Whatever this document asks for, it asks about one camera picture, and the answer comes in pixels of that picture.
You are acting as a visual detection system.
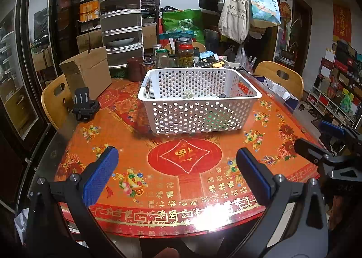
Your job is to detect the grey white striped ball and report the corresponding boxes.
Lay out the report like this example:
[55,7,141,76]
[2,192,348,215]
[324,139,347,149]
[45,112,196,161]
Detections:
[182,90,195,99]

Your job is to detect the green snack packet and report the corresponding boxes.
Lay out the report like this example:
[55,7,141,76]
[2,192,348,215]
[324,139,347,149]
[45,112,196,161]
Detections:
[204,113,218,125]

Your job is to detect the shelf with boxes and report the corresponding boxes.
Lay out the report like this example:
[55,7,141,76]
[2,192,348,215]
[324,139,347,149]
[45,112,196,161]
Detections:
[307,40,361,128]

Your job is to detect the right wooden chair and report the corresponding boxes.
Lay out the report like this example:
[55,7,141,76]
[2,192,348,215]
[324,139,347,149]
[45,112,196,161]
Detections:
[254,61,304,99]

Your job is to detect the wooden chair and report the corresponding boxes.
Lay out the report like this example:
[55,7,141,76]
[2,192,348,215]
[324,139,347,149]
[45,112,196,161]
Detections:
[41,74,74,130]
[254,61,304,99]

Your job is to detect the orange red floral tablecloth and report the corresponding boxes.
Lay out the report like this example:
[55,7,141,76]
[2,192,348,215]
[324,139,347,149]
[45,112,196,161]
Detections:
[55,79,317,238]

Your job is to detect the black phone stand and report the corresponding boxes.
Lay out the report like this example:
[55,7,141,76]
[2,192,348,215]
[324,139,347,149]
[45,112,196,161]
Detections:
[72,87,100,122]

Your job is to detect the left wooden chair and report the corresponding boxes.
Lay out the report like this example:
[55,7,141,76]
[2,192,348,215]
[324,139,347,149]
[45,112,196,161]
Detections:
[41,74,74,130]

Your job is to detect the white perforated plastic basket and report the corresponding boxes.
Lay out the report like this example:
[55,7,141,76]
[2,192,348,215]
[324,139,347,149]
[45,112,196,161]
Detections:
[137,68,262,134]

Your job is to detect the cardboard box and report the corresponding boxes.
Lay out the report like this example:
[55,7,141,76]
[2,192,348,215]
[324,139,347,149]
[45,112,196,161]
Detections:
[60,47,112,99]

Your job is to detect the brown ceramic jar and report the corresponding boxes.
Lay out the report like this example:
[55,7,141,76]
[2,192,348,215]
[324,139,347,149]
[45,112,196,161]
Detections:
[127,57,143,82]

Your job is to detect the blue illustrated tote bag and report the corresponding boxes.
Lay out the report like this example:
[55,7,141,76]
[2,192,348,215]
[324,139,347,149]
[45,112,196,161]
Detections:
[250,0,281,28]

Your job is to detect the beige canvas tote bag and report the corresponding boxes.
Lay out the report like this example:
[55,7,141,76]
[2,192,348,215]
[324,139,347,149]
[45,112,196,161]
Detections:
[218,0,250,44]

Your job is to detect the red lid glass jar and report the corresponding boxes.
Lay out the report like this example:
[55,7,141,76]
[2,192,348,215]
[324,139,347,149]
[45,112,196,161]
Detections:
[178,44,194,68]

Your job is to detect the green shopping bag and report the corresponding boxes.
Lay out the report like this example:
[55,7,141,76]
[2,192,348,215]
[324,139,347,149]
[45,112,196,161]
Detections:
[162,9,204,44]

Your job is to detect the orange box on shelf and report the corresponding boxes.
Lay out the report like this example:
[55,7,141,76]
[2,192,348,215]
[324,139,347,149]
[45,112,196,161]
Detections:
[79,0,99,22]

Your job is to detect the red wall banner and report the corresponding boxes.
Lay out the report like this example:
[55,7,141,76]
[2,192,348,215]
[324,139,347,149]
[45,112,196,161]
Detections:
[333,4,352,44]

